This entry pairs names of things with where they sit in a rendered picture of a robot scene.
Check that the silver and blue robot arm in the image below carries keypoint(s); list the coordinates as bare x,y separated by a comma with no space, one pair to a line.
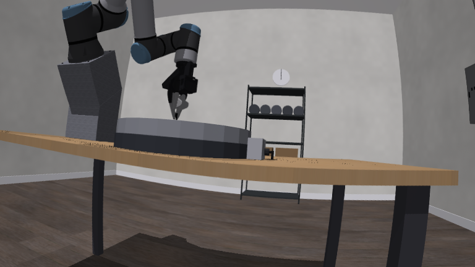
82,22

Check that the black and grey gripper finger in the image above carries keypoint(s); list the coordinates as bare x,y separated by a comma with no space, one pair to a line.
173,100
184,105

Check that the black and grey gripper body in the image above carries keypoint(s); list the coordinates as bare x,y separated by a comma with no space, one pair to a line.
188,82

